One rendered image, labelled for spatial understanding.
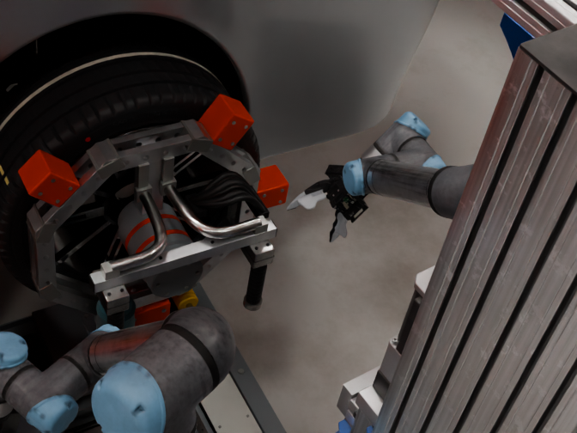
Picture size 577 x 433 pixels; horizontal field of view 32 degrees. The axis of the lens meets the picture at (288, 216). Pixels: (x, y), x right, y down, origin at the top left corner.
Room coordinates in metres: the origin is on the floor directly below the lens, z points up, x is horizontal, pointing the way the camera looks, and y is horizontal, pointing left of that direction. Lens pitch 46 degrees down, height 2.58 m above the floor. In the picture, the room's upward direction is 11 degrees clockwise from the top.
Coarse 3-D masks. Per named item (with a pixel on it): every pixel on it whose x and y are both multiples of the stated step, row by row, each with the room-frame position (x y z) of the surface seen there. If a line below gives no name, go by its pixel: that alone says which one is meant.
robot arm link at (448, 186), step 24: (360, 168) 1.51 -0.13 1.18; (384, 168) 1.46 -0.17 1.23; (408, 168) 1.42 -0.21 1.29; (432, 168) 1.38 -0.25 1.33; (456, 168) 1.32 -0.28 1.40; (360, 192) 1.48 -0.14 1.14; (384, 192) 1.43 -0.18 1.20; (408, 192) 1.36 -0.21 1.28; (432, 192) 1.29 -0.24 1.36; (456, 192) 1.27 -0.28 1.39
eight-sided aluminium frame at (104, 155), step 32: (160, 128) 1.57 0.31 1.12; (192, 128) 1.59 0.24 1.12; (96, 160) 1.45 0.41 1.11; (128, 160) 1.47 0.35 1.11; (160, 160) 1.51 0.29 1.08; (224, 160) 1.61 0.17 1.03; (32, 224) 1.37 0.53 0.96; (224, 224) 1.68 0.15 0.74; (32, 256) 1.38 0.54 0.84; (224, 256) 1.63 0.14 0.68; (64, 288) 1.39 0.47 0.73; (128, 288) 1.52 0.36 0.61
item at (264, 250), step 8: (240, 248) 1.47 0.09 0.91; (248, 248) 1.44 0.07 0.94; (256, 248) 1.44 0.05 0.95; (264, 248) 1.44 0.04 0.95; (272, 248) 1.45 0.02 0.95; (248, 256) 1.44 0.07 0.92; (256, 256) 1.42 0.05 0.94; (264, 256) 1.43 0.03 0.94; (272, 256) 1.45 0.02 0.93; (256, 264) 1.42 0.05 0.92; (264, 264) 1.44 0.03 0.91
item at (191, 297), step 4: (188, 292) 1.60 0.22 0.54; (192, 292) 1.61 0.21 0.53; (176, 296) 1.59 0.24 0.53; (180, 296) 1.59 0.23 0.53; (184, 296) 1.59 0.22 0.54; (188, 296) 1.59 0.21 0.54; (192, 296) 1.59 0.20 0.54; (196, 296) 1.60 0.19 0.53; (176, 300) 1.59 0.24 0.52; (180, 300) 1.58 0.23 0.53; (184, 300) 1.58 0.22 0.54; (188, 300) 1.58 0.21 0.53; (192, 300) 1.59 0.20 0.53; (196, 300) 1.60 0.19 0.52; (176, 304) 1.58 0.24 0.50; (180, 304) 1.57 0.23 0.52; (184, 304) 1.58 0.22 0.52; (188, 304) 1.58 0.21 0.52; (192, 304) 1.59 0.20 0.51; (196, 304) 1.60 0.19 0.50; (180, 308) 1.57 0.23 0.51
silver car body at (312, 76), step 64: (0, 0) 1.54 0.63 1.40; (64, 0) 1.61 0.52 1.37; (128, 0) 1.69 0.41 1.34; (192, 0) 1.78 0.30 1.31; (256, 0) 1.88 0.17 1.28; (320, 0) 1.98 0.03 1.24; (384, 0) 2.09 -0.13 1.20; (256, 64) 1.89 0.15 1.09; (320, 64) 2.00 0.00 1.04; (384, 64) 2.13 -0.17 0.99; (256, 128) 1.91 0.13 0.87; (320, 128) 2.03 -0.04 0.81
